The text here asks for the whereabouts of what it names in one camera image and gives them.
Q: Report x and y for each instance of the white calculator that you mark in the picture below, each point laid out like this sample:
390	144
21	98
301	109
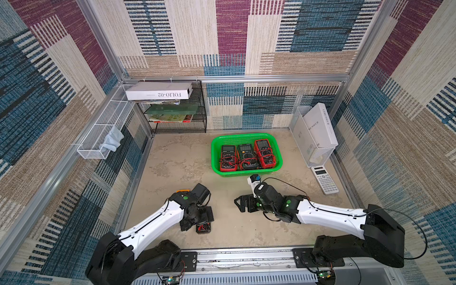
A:
324	180

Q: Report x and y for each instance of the clear file holder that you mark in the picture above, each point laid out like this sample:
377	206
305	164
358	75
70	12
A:
312	154

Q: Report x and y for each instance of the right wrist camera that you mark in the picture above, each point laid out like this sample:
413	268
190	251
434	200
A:
262	191

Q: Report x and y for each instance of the large red multimeter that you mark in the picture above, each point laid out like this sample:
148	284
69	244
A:
228	161

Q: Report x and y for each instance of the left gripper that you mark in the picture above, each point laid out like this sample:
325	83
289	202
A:
205	217

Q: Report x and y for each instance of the white box in holder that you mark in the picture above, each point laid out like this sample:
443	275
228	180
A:
319	125

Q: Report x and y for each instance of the white wire wall basket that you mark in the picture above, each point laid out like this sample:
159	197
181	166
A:
114	114

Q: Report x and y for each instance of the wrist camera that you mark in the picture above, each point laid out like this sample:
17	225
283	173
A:
200	194
262	191

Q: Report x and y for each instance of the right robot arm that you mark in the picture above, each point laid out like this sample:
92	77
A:
370	232

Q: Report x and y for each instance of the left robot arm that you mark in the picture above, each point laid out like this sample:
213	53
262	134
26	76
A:
122	258

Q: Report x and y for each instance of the small red multimeter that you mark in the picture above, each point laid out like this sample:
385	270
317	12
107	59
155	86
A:
265	154

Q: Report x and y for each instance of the black multimeter with leads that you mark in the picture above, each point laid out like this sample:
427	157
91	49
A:
204	228

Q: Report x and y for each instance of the black wire shelf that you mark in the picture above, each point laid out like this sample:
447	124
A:
198	123

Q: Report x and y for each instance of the green book on shelf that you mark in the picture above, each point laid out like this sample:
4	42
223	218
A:
169	113

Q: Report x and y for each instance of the green plastic basket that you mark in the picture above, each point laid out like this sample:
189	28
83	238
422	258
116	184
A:
237	139

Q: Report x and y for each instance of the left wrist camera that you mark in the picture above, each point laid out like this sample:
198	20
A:
200	194

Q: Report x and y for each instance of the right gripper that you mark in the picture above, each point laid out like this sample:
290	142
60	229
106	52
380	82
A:
249	203

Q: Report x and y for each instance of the light blue cloth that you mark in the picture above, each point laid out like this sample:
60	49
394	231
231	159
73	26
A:
112	141

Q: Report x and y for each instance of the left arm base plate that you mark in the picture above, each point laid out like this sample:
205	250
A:
186	262

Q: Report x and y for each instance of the white folio box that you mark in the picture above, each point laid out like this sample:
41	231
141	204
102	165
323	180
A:
159	91

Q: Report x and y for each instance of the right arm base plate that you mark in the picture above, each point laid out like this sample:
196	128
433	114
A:
304	257

